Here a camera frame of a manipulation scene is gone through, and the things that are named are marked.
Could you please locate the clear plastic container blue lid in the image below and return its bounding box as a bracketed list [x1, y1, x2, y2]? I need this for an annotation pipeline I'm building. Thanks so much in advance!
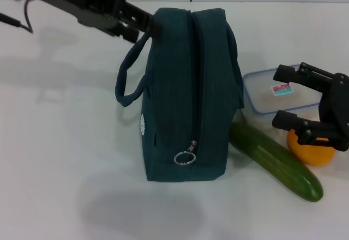
[243, 64, 324, 129]

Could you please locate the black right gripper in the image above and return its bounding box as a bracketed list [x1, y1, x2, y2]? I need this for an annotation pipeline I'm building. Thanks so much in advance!
[272, 63, 349, 152]

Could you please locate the orange yellow pear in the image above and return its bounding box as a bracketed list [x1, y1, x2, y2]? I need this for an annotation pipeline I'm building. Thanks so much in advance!
[286, 129, 336, 167]

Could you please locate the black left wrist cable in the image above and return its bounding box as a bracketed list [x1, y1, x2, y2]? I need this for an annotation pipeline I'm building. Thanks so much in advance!
[0, 0, 35, 34]

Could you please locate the dark teal insulated lunch bag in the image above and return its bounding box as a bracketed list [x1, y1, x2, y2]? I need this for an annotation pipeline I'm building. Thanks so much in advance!
[114, 7, 245, 183]

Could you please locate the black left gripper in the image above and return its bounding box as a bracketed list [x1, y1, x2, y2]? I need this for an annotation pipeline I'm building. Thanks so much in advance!
[32, 0, 163, 44]

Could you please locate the green cucumber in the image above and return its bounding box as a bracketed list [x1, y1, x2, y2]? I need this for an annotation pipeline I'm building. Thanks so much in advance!
[230, 122, 324, 203]

